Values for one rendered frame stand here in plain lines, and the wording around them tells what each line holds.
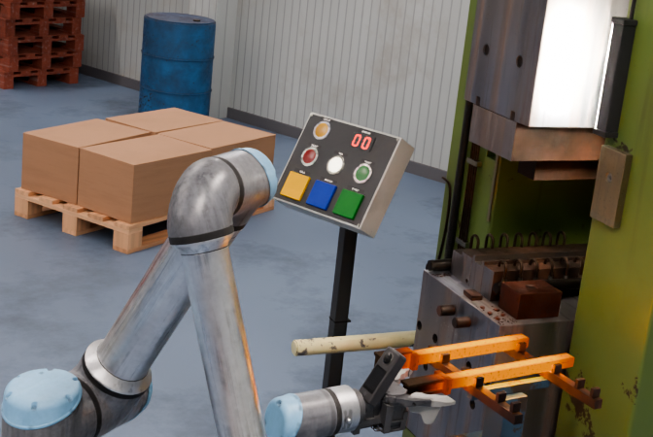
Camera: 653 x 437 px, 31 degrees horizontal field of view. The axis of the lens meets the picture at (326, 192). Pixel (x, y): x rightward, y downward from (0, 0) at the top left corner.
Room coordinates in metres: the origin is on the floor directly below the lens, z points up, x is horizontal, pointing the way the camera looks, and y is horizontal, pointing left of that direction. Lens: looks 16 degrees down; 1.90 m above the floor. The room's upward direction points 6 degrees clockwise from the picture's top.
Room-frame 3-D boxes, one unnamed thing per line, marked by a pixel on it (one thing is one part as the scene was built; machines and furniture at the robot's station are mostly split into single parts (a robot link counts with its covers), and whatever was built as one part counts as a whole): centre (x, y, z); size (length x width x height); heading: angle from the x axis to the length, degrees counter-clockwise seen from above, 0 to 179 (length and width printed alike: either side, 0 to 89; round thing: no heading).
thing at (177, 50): (8.22, 1.16, 0.38); 0.53 x 0.51 x 0.76; 51
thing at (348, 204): (3.09, -0.07, 1.01); 0.07 x 0.05 x 0.07; 50
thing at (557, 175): (2.86, -0.62, 1.24); 0.30 x 0.07 x 0.06; 115
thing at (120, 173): (6.01, 0.94, 0.22); 1.27 x 0.91 x 0.44; 142
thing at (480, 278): (2.87, -0.57, 0.96); 0.42 x 0.20 x 0.09; 115
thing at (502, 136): (2.87, -0.57, 1.32); 0.42 x 0.20 x 0.10; 115
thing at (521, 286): (2.64, -0.51, 0.95); 0.12 x 0.09 x 0.07; 115
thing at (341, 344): (3.05, -0.15, 0.62); 0.44 x 0.05 x 0.05; 115
